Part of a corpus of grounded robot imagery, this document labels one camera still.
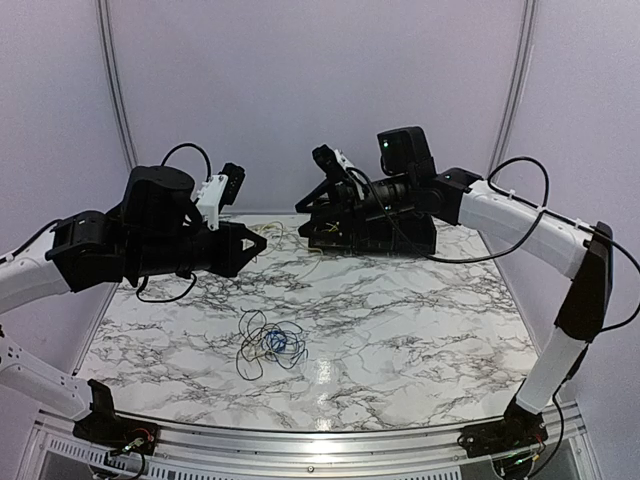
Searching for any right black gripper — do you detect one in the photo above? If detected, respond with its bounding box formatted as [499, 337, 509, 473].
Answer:
[295, 172, 415, 246]

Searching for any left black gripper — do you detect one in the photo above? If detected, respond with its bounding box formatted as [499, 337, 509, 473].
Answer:
[130, 220, 267, 278]

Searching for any yellow wire bundle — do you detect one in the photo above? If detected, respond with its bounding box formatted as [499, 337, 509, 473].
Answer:
[249, 222, 321, 281]

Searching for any blue wire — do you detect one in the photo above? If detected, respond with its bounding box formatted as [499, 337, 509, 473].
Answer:
[262, 322, 306, 369]

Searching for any dark grey wire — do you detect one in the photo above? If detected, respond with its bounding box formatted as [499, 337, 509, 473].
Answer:
[235, 309, 281, 382]

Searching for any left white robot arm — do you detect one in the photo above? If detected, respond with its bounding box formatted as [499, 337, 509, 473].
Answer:
[1, 163, 267, 313]

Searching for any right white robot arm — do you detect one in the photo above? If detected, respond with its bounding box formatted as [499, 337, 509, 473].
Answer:
[295, 126, 613, 448]

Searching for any black compartment tray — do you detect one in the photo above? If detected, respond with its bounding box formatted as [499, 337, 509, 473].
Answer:
[306, 210, 437, 256]

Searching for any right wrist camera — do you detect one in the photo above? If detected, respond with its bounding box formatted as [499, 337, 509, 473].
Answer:
[312, 144, 356, 186]

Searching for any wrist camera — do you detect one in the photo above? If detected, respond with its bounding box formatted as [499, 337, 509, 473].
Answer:
[312, 144, 356, 186]
[196, 162, 246, 231]

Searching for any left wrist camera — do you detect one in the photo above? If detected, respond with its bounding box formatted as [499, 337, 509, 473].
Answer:
[196, 162, 246, 231]

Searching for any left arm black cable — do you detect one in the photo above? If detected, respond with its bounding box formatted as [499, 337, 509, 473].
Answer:
[134, 143, 214, 304]

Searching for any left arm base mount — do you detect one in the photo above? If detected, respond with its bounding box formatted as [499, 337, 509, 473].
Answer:
[73, 379, 160, 456]

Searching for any right aluminium frame post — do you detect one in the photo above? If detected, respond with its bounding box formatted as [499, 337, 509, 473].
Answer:
[483, 0, 539, 174]

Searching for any aluminium frame post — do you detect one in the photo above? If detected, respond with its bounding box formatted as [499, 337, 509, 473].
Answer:
[94, 0, 141, 172]
[483, 0, 539, 174]

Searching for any left aluminium frame post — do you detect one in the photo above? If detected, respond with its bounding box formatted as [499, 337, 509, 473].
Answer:
[94, 0, 141, 172]

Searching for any aluminium front rail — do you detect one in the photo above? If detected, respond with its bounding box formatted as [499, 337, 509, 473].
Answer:
[17, 402, 602, 479]

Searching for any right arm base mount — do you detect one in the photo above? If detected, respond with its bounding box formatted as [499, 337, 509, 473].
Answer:
[457, 397, 548, 458]

